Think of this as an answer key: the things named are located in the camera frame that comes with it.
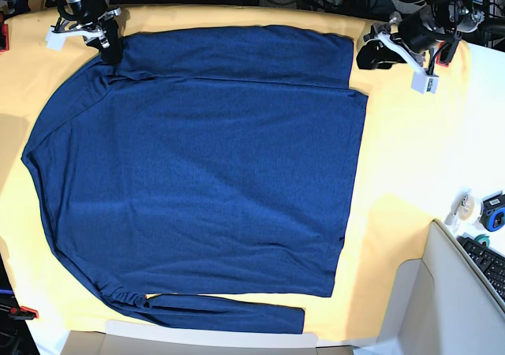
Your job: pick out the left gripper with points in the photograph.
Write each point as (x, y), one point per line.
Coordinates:
(416, 34)

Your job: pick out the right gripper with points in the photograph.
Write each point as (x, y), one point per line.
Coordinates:
(93, 21)

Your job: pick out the blue long-sleeve shirt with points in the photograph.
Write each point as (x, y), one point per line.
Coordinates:
(209, 162)

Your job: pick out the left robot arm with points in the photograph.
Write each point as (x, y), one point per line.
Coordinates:
(457, 16)

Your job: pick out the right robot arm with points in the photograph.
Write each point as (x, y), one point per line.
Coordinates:
(92, 20)

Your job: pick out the red clamp top right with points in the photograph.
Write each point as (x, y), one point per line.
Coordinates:
(446, 53)

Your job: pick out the red clamp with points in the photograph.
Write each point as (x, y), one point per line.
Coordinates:
(4, 34)
(446, 53)
(22, 313)

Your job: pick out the yellow table cloth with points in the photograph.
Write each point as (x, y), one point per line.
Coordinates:
(405, 179)

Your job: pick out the red clamp top left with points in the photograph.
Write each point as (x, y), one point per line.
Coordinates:
(4, 34)

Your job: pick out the clear tape roll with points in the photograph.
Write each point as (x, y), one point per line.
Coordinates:
(466, 208)

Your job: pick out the blue tape measure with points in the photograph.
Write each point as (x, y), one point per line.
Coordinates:
(492, 213)

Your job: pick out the green tape roll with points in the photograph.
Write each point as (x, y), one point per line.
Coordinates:
(483, 239)

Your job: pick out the black keyboard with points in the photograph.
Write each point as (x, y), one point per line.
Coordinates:
(490, 263)

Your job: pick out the white cardboard box right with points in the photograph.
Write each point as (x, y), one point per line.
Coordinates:
(442, 304)

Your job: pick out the red clamp bottom left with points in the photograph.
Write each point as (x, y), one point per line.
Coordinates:
(22, 313)

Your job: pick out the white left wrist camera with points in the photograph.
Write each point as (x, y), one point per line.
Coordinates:
(424, 83)

